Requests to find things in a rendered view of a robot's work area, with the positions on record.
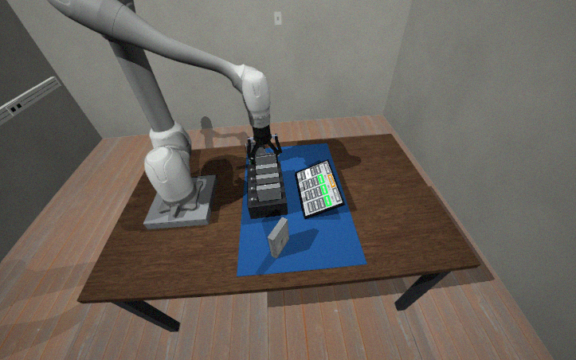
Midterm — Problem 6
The blue flat mat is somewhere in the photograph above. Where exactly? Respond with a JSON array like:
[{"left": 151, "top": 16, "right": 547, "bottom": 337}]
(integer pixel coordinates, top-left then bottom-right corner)
[{"left": 237, "top": 143, "right": 366, "bottom": 276}]

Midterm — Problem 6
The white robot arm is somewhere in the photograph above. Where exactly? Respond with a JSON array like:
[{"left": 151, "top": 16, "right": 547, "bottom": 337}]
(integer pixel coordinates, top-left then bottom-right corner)
[{"left": 47, "top": 0, "right": 270, "bottom": 218}]

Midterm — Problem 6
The status display screen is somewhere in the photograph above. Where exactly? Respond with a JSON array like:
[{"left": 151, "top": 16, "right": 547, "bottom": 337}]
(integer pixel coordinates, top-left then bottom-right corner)
[{"left": 296, "top": 159, "right": 345, "bottom": 219}]

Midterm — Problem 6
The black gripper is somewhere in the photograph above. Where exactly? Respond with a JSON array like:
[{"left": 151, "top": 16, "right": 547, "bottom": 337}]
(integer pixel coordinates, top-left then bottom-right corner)
[{"left": 248, "top": 125, "right": 282, "bottom": 168}]

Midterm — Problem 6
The dark grey drive dock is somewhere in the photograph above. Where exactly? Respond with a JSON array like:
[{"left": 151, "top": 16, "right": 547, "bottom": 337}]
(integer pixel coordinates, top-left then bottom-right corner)
[{"left": 248, "top": 161, "right": 288, "bottom": 219}]

